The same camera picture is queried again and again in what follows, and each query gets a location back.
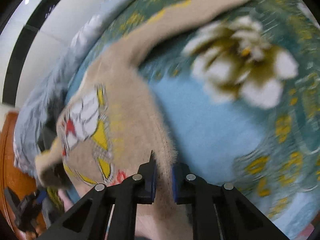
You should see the beige fuzzy knitted sweater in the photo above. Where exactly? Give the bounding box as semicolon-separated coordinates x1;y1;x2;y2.
35;0;250;239

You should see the grey-blue floral duvet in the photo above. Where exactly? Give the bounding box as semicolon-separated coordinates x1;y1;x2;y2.
13;0;134;178

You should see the teal floral bed blanket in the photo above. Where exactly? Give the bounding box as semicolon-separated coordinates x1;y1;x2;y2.
64;0;320;240

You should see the dark grey garment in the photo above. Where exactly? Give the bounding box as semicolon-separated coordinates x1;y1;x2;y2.
37;98;64;152

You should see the white wardrobe with black stripe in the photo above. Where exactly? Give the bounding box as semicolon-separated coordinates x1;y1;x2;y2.
1;0;104;108

